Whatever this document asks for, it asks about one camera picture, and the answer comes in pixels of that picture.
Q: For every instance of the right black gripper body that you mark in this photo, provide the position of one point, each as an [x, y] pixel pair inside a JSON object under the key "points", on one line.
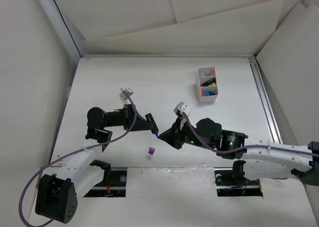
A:
{"points": [[187, 134]]}

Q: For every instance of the aluminium rail right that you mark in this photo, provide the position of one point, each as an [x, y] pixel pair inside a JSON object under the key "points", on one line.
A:
{"points": [[267, 107]]}

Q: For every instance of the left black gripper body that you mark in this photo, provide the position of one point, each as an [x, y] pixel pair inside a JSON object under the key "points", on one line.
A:
{"points": [[124, 117]]}

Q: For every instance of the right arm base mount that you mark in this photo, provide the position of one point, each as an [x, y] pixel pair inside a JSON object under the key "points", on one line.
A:
{"points": [[230, 182]]}

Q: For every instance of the purple highlighter cap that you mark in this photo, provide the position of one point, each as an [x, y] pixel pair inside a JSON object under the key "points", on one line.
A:
{"points": [[151, 150]]}

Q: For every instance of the pink cap black highlighter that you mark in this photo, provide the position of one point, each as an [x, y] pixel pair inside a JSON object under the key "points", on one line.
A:
{"points": [[207, 83]]}

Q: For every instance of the pink clear pen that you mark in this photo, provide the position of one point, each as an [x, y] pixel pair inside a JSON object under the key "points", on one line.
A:
{"points": [[213, 71]]}

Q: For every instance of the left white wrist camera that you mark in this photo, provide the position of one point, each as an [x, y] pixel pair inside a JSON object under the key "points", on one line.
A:
{"points": [[125, 95]]}

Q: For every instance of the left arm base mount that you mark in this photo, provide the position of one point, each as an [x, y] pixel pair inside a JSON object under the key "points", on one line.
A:
{"points": [[113, 184]]}

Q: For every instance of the white compartment pen holder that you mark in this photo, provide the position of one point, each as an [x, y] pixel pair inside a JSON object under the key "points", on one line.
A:
{"points": [[199, 80]]}

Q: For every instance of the purple tip black highlighter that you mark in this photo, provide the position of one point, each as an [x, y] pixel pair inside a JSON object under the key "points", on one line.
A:
{"points": [[152, 122]]}

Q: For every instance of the yellow cap black highlighter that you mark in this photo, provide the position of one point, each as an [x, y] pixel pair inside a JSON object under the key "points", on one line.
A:
{"points": [[212, 84]]}

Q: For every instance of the blue tip black highlighter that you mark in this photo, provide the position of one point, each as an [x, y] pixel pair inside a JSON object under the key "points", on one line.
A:
{"points": [[210, 94]]}

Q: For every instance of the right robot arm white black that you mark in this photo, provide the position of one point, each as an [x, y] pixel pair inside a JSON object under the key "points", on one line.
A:
{"points": [[252, 159]]}

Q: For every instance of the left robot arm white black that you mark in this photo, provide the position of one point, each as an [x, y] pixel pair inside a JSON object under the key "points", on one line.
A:
{"points": [[58, 194]]}

